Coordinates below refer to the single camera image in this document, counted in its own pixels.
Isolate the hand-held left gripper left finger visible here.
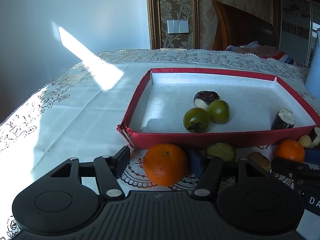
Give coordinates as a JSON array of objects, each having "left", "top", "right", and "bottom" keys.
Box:
[{"left": 50, "top": 145, "right": 131, "bottom": 202}]

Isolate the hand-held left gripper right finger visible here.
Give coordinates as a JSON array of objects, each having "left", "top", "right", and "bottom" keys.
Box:
[{"left": 187, "top": 146, "right": 272, "bottom": 202}]

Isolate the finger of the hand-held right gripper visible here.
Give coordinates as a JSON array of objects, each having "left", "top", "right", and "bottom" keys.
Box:
[
  {"left": 271, "top": 157, "right": 320, "bottom": 184},
  {"left": 304, "top": 148, "right": 320, "bottom": 167}
]

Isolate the small yellow fruit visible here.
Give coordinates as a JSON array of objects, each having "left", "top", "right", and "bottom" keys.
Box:
[{"left": 297, "top": 135, "right": 313, "bottom": 148}]

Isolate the small orange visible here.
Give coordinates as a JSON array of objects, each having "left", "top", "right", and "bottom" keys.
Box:
[{"left": 275, "top": 139, "right": 306, "bottom": 163}]

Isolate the white sliced vegetable piece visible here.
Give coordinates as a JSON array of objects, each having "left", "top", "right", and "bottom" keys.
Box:
[{"left": 310, "top": 127, "right": 320, "bottom": 148}]

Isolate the green cucumber piece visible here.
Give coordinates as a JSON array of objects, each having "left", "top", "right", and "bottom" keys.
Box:
[{"left": 206, "top": 142, "right": 237, "bottom": 162}]

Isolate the large orange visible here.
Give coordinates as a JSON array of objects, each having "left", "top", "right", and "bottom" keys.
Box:
[{"left": 142, "top": 143, "right": 188, "bottom": 187}]

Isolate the brown kiwi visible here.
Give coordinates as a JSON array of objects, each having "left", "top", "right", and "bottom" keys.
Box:
[{"left": 247, "top": 152, "right": 271, "bottom": 172}]

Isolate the green tomato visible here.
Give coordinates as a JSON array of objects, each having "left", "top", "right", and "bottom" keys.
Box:
[
  {"left": 183, "top": 107, "right": 210, "bottom": 133},
  {"left": 206, "top": 100, "right": 230, "bottom": 125}
]

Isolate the red cardboard box tray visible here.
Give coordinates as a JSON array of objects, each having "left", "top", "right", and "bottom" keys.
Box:
[{"left": 116, "top": 67, "right": 317, "bottom": 149}]

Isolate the white lace tablecloth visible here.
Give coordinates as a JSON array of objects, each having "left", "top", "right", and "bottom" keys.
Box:
[{"left": 0, "top": 49, "right": 320, "bottom": 240}]

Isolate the striped bedding pile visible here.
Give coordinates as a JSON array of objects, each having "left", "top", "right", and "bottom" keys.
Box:
[{"left": 225, "top": 41, "right": 297, "bottom": 65}]

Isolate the wardrobe with patterned doors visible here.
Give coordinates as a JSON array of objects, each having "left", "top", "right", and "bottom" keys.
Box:
[{"left": 279, "top": 0, "right": 320, "bottom": 68}]

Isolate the wooden bed headboard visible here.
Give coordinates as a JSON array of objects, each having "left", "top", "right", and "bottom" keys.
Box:
[{"left": 212, "top": 0, "right": 277, "bottom": 51}]

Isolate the white wall light switch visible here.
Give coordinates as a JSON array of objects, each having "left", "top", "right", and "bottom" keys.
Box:
[{"left": 167, "top": 19, "right": 189, "bottom": 34}]

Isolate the gilded wall panel frame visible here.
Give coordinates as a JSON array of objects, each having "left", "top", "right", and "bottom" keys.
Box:
[{"left": 146, "top": 0, "right": 199, "bottom": 50}]

